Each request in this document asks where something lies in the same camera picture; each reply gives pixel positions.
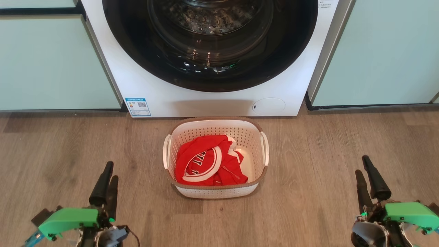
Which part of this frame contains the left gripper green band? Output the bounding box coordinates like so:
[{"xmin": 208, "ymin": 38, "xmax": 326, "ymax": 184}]
[{"xmin": 38, "ymin": 161, "xmax": 119, "ymax": 247}]

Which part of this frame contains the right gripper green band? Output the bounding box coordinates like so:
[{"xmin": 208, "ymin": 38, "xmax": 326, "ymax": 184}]
[{"xmin": 355, "ymin": 155, "xmax": 439, "ymax": 247}]

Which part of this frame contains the red jersey with white ring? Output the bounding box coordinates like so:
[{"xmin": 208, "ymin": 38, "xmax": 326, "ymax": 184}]
[{"xmin": 174, "ymin": 134, "xmax": 237, "ymax": 186}]

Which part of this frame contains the washing machine door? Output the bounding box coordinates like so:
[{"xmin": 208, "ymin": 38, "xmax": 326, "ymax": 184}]
[{"xmin": 102, "ymin": 0, "xmax": 319, "ymax": 92}]

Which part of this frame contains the white front-load washing machine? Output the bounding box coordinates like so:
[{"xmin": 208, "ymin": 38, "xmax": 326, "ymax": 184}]
[{"xmin": 81, "ymin": 0, "xmax": 354, "ymax": 118}]

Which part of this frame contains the blue energy label sticker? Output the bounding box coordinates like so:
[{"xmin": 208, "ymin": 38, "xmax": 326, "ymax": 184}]
[{"xmin": 124, "ymin": 98, "xmax": 152, "ymax": 117}]

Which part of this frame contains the round white filter cover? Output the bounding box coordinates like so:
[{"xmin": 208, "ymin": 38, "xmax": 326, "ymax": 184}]
[{"xmin": 252, "ymin": 98, "xmax": 286, "ymax": 116}]

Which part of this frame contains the white perforated laundry basket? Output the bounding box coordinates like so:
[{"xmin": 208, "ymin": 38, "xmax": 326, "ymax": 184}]
[{"xmin": 163, "ymin": 117, "xmax": 270, "ymax": 199}]

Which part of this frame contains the pale green cabinet with grey side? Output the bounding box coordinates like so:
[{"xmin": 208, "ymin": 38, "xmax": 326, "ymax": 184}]
[{"xmin": 307, "ymin": 0, "xmax": 439, "ymax": 107}]

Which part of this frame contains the pale green cabinet drawer front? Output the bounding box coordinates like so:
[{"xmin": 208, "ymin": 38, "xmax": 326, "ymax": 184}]
[{"xmin": 0, "ymin": 0, "xmax": 78, "ymax": 8}]

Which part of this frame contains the left thin black cable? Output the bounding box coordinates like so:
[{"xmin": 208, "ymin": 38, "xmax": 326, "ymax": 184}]
[{"xmin": 127, "ymin": 226, "xmax": 140, "ymax": 247}]

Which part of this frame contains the left teal cable connector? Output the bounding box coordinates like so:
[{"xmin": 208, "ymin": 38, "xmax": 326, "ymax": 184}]
[{"xmin": 23, "ymin": 231, "xmax": 46, "ymax": 247}]

